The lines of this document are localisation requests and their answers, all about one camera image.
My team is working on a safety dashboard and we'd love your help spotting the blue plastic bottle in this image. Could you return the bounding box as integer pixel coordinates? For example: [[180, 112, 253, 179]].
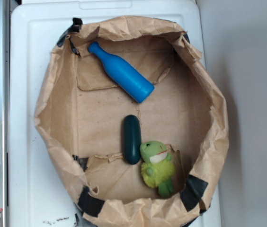
[[88, 42, 155, 103]]

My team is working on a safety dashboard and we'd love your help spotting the dark green oval capsule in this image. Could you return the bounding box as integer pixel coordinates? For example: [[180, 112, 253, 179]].
[[123, 115, 142, 165]]

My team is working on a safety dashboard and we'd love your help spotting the brown paper bag bin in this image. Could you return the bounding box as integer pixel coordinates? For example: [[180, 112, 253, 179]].
[[35, 16, 229, 227]]

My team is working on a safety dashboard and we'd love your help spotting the green plush frog toy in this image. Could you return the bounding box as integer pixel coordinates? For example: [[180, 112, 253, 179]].
[[140, 141, 175, 197]]

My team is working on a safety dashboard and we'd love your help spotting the white plastic lid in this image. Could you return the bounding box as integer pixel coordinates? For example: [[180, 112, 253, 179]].
[[9, 0, 221, 227]]

